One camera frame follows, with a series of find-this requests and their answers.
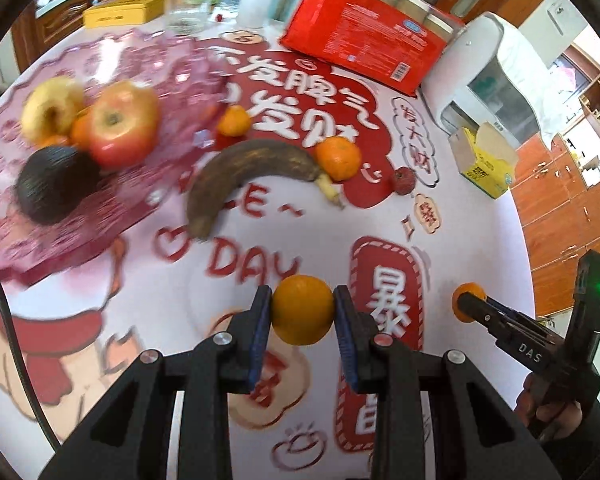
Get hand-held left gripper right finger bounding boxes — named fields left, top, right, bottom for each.
left=332, top=285, right=563, bottom=480

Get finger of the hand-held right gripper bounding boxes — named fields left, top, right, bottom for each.
left=457, top=292, right=526, bottom=348

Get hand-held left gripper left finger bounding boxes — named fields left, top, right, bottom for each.
left=39, top=285, right=274, bottom=480

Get tangerine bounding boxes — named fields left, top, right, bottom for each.
left=216, top=105, right=252, bottom=138
left=314, top=136, right=362, bottom=182
left=451, top=282, right=486, bottom=323
left=70, top=112, right=95, bottom=153
left=271, top=275, right=335, bottom=346

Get pink glass fruit bowl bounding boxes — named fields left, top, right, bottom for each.
left=0, top=27, right=231, bottom=286

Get red apple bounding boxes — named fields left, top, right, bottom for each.
left=87, top=81, right=161, bottom=168

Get dark avocado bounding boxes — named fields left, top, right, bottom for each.
left=16, top=146, right=102, bottom=225

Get yellow apple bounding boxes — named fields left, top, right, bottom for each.
left=20, top=77, right=87, bottom=143

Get person's right forearm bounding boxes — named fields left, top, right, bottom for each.
left=542, top=400, right=600, bottom=466

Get person's right hand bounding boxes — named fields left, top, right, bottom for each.
left=515, top=374, right=589, bottom=444

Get tall wooden cabinet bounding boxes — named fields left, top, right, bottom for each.
left=510, top=45, right=600, bottom=316

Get yellow tissue box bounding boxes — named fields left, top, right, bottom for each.
left=448, top=122, right=520, bottom=199

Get red lychee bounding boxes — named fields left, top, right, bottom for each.
left=391, top=166, right=417, bottom=194

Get brown overripe banana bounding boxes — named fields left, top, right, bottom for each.
left=186, top=140, right=346, bottom=238

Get white countertop appliance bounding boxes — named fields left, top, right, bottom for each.
left=420, top=55, right=546, bottom=151

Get red jar package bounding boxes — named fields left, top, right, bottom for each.
left=280, top=0, right=466, bottom=97

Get clear drinking glass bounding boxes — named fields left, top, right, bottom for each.
left=162, top=0, right=217, bottom=36

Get yellow tin box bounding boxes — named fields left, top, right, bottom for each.
left=82, top=0, right=167, bottom=29

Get wooden kitchen counter cabinet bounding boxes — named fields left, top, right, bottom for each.
left=10, top=0, right=161, bottom=61

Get black cable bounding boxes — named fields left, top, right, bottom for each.
left=0, top=255, right=63, bottom=456

